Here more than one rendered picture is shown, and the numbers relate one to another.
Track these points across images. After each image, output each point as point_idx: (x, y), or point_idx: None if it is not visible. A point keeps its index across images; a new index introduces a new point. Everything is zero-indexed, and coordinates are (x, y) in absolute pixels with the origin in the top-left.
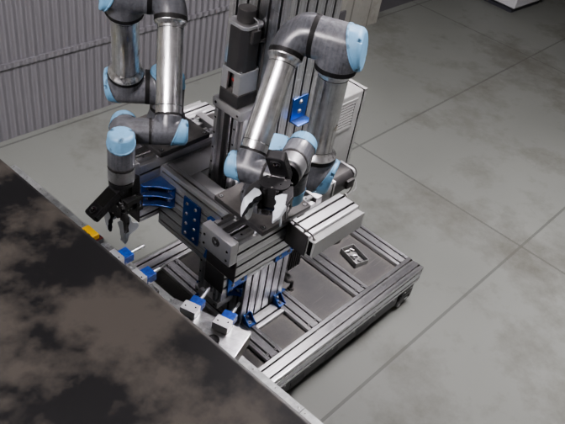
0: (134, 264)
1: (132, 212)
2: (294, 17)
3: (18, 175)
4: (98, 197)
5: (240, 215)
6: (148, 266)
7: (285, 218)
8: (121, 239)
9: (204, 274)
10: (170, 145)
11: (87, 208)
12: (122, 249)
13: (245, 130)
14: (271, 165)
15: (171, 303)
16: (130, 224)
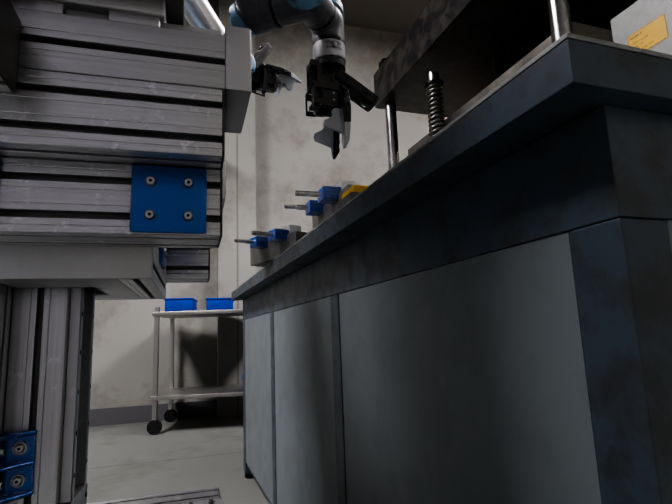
0: (308, 232)
1: (319, 116)
2: None
3: (419, 15)
4: (359, 83)
5: (301, 82)
6: (309, 200)
7: (264, 96)
8: (339, 150)
9: (209, 268)
10: (261, 34)
11: (374, 94)
12: (329, 186)
13: (224, 30)
14: (268, 54)
15: (302, 232)
16: (325, 131)
